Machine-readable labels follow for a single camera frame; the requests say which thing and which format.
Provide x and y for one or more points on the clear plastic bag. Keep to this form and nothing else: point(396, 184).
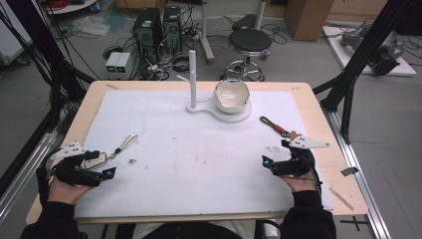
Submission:
point(91, 26)

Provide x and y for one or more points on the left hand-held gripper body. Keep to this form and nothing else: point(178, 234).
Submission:
point(71, 172)

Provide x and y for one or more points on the black round stool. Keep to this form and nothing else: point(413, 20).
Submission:
point(250, 40)

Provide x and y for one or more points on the black metal frame strut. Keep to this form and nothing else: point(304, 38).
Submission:
point(43, 49)
point(361, 56)

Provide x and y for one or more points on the grey device on floor board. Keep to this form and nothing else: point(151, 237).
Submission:
point(384, 49)

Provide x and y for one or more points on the white foam mat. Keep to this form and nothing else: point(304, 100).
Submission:
point(199, 159)

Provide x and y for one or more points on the white floor board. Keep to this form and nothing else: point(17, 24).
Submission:
point(358, 69)

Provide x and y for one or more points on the wooden table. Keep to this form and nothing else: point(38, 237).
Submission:
point(335, 166)

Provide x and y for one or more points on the person's left hand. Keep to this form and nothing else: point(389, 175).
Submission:
point(64, 192)

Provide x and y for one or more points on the aluminium floor rail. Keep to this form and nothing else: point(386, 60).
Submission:
point(23, 176)
point(361, 186)

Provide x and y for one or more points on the grey tape piece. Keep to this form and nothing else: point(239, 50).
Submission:
point(349, 171)

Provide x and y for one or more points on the large black computer tower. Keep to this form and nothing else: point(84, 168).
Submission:
point(147, 35)

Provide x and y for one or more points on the white ceramic bowl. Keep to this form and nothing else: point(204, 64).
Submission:
point(231, 94)

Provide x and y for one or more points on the person's right hand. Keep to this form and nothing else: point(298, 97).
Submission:
point(300, 184)

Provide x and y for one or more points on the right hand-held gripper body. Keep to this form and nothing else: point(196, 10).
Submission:
point(295, 167)

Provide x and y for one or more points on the thin wooden stick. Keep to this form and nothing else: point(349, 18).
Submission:
point(341, 199)

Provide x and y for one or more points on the person's dark lap clothing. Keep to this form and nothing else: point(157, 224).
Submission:
point(192, 231)

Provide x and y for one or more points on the slim black computer tower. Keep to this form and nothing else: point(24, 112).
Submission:
point(172, 28)

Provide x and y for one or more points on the grey bench power supply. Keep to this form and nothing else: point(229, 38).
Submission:
point(122, 63)
point(112, 63)

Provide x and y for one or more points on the cardboard box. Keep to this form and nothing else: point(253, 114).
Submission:
point(307, 18)

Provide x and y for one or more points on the white peg stand with base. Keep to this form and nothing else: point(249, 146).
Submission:
point(192, 76)

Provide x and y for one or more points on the white desk leg with foot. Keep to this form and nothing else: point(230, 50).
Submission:
point(206, 33)

